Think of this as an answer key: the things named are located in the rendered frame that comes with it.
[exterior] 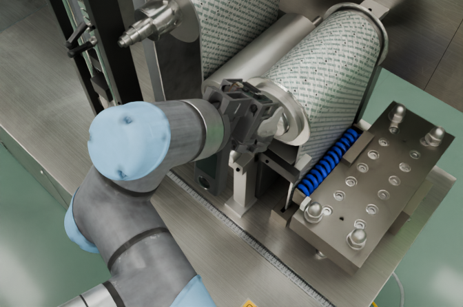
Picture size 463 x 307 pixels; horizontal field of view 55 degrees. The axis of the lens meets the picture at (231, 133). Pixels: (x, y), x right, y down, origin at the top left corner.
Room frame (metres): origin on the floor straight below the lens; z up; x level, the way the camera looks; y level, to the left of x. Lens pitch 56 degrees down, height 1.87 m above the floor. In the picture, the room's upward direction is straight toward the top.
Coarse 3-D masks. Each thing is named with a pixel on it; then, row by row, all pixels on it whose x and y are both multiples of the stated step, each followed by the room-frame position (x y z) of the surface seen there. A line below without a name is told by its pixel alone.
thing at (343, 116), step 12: (360, 84) 0.57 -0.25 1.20; (348, 96) 0.54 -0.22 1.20; (360, 96) 0.60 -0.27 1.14; (348, 108) 0.56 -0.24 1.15; (336, 120) 0.53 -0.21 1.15; (348, 120) 0.58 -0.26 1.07; (324, 132) 0.49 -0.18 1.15; (336, 132) 0.54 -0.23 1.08; (312, 144) 0.46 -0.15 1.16; (324, 144) 0.51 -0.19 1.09; (300, 156) 0.43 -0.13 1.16; (312, 156) 0.48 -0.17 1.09; (300, 180) 0.46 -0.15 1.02
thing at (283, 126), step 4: (268, 112) 0.45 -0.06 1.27; (280, 116) 0.44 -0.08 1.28; (284, 116) 0.44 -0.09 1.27; (280, 120) 0.44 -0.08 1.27; (284, 120) 0.44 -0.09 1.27; (280, 124) 0.43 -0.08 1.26; (284, 124) 0.43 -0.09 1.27; (288, 124) 0.44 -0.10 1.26; (280, 128) 0.43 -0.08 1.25; (284, 128) 0.43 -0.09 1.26; (288, 128) 0.44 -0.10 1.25; (276, 132) 0.44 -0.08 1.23; (280, 132) 0.43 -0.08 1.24; (284, 132) 0.43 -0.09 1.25
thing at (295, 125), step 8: (360, 16) 0.65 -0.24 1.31; (376, 32) 0.63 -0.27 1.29; (264, 88) 0.48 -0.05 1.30; (272, 96) 0.46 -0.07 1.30; (280, 96) 0.46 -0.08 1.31; (280, 104) 0.45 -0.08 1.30; (288, 104) 0.45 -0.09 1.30; (288, 112) 0.44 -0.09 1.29; (296, 112) 0.44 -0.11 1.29; (288, 120) 0.44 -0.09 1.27; (296, 120) 0.43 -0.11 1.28; (296, 128) 0.43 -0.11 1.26; (280, 136) 0.44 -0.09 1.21; (288, 136) 0.43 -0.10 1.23; (296, 136) 0.42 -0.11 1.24
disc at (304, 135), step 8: (248, 80) 0.51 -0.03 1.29; (256, 80) 0.50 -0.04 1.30; (264, 80) 0.49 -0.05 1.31; (272, 80) 0.48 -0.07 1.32; (272, 88) 0.48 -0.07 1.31; (280, 88) 0.46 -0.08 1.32; (288, 96) 0.45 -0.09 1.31; (296, 104) 0.44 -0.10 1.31; (304, 112) 0.43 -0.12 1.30; (304, 120) 0.43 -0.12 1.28; (304, 128) 0.43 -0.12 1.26; (304, 136) 0.42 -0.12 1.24; (288, 144) 0.44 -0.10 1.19; (296, 144) 0.43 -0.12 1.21
